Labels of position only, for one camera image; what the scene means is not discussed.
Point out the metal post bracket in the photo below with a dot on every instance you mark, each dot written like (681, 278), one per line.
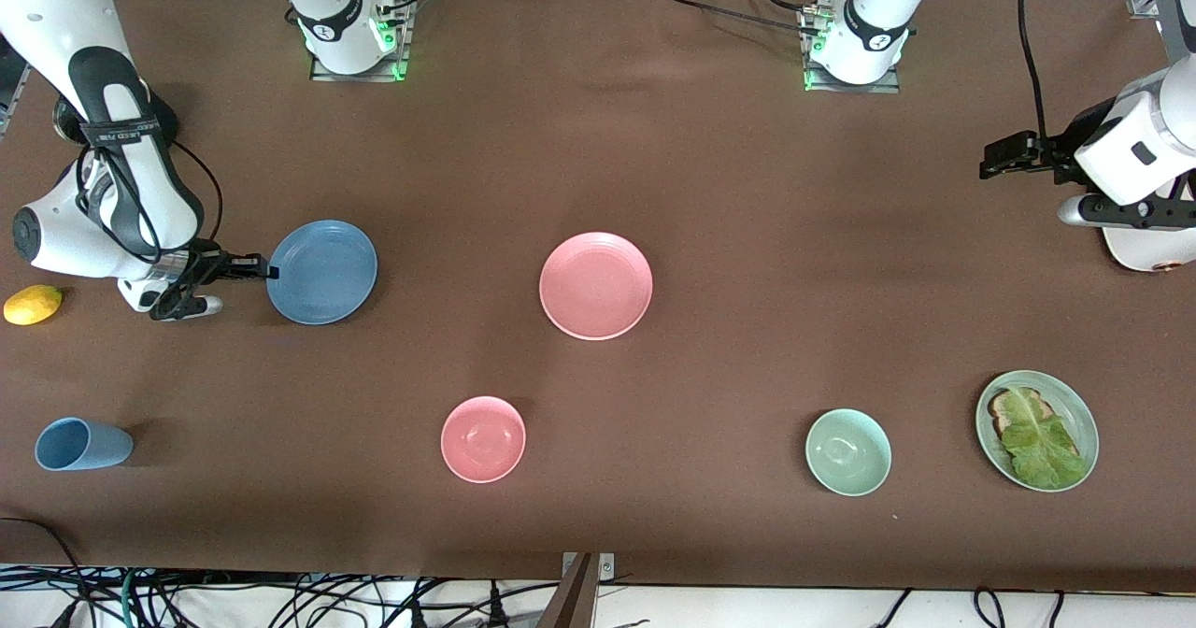
(607, 567)

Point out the brown table cover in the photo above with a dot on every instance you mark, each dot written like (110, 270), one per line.
(710, 170)

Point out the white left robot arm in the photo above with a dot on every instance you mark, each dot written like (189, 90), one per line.
(878, 11)

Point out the small green bowl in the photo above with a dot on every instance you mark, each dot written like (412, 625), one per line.
(848, 452)

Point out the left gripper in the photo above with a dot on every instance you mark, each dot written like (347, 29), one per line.
(1062, 153)

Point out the green plate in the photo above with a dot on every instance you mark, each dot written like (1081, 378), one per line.
(1084, 422)

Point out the small pink bowl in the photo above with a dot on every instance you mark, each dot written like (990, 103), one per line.
(483, 439)

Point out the toast slice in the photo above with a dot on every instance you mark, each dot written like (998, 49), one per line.
(1002, 413)

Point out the blue plate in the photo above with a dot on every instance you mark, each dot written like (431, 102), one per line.
(322, 273)

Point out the green lettuce leaf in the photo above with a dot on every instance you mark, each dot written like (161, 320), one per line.
(1037, 446)

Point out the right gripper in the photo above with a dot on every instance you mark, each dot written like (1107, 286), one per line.
(211, 264)

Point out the blue cup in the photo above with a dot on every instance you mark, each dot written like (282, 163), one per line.
(89, 445)

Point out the yellow lemon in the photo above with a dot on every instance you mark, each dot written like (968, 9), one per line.
(33, 305)

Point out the dark camera post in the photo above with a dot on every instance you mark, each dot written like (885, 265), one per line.
(570, 605)

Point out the pink plate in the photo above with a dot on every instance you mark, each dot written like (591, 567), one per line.
(596, 285)

